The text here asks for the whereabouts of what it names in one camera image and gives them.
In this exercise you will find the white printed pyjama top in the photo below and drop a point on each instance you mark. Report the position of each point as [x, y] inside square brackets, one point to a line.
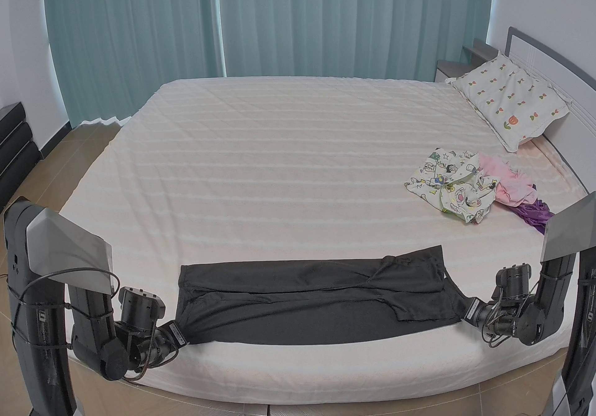
[454, 190]

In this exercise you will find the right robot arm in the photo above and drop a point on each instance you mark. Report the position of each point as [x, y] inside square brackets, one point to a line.
[565, 228]

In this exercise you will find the bed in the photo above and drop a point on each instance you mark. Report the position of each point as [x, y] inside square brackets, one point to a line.
[279, 162]

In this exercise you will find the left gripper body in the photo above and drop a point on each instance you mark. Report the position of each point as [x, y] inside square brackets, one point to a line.
[174, 336]

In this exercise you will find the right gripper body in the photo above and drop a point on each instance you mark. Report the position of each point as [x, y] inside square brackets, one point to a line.
[477, 311]

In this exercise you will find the black chest of drawers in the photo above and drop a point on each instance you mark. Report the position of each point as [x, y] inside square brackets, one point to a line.
[14, 148]

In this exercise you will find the blue-green curtain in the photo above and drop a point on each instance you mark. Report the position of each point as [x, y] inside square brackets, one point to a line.
[354, 4]
[130, 23]

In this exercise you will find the black T-shirt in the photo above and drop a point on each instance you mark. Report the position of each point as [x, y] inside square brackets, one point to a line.
[316, 297]

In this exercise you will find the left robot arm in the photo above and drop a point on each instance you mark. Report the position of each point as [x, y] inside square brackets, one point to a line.
[60, 242]

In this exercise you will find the pink garment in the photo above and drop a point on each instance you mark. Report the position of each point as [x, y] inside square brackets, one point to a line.
[510, 181]

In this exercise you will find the purple garment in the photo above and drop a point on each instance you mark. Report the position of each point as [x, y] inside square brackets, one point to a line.
[535, 216]

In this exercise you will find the grey bedside table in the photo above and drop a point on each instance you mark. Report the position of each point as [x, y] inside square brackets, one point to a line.
[454, 67]

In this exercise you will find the white printed pillow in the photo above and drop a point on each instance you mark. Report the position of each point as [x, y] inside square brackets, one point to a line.
[510, 100]

